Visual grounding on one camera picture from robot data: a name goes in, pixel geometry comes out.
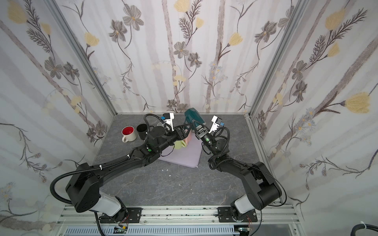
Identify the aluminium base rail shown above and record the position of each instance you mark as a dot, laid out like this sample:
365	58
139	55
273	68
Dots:
206	215

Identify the pink ceramic mug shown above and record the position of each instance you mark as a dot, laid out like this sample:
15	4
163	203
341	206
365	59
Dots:
189	137

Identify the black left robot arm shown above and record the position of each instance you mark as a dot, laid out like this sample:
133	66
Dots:
84	186

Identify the black mounting plate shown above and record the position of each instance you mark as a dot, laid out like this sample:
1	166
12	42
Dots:
225	214
134	215

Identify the dark green ceramic mug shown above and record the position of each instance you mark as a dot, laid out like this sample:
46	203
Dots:
193	117

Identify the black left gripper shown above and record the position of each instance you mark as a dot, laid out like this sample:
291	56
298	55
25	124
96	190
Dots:
182	130

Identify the black ceramic mug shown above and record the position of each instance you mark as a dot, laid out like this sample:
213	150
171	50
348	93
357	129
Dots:
143	130

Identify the light green ceramic mug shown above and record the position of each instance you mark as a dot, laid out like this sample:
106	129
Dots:
180	144

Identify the lavender plastic tray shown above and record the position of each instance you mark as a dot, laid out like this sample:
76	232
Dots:
188	157

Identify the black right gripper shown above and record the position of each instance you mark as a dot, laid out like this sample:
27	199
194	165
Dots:
200	131

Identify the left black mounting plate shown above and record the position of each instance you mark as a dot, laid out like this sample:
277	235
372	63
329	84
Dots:
134	215

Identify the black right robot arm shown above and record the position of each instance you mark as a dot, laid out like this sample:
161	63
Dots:
261	188

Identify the white slotted cable duct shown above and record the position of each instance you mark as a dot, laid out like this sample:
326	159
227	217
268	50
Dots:
196	230

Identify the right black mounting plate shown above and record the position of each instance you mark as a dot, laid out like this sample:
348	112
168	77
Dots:
225	214

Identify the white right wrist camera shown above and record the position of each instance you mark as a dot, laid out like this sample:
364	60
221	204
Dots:
216	124

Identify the cream mug red inside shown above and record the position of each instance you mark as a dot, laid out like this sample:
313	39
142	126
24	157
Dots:
129	134

